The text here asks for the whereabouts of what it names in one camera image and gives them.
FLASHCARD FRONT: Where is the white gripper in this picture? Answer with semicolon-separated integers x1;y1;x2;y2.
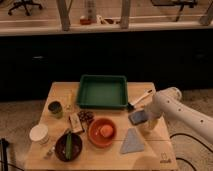
139;103;163;132

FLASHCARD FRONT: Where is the blue-grey sponge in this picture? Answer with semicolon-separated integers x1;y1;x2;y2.
128;110;148;125

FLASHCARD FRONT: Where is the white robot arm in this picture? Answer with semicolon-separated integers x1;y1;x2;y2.
144;87;213;144

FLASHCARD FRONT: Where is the green plastic tray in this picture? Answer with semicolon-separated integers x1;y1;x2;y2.
76;75;128;109

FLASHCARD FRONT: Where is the blue triangular cloth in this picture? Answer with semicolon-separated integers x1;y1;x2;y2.
120;128;144;154

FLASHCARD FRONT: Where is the orange fruit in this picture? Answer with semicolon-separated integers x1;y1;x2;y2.
100;125;113;138

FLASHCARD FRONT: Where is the orange bowl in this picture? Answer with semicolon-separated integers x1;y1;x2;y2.
87;118;117;148

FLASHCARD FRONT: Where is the small cardboard box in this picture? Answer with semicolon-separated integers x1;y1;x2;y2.
69;113;83;133

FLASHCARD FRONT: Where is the green cucumber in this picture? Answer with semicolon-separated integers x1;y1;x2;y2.
65;132;72;160

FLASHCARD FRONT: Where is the wooden stick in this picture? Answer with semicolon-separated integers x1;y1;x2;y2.
66;91;72;110

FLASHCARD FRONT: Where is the dark brown bowl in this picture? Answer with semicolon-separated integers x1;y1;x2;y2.
55;133;82;162

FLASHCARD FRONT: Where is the dark green cup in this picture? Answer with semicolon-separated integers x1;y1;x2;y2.
48;101;63;118

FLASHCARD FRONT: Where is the silver spoon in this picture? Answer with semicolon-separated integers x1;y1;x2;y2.
43;128;72;159

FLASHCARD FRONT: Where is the white paper cup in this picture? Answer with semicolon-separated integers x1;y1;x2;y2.
29;124;49;145

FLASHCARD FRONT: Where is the red object on shelf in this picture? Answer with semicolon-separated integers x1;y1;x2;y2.
79;16;92;25

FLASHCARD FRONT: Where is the black stand at left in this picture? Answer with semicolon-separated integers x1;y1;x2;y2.
0;138;9;171

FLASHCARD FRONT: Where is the black office chair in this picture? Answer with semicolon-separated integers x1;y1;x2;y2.
8;0;43;16

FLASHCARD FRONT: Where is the black floor cable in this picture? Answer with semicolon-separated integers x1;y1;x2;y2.
169;132;213;171

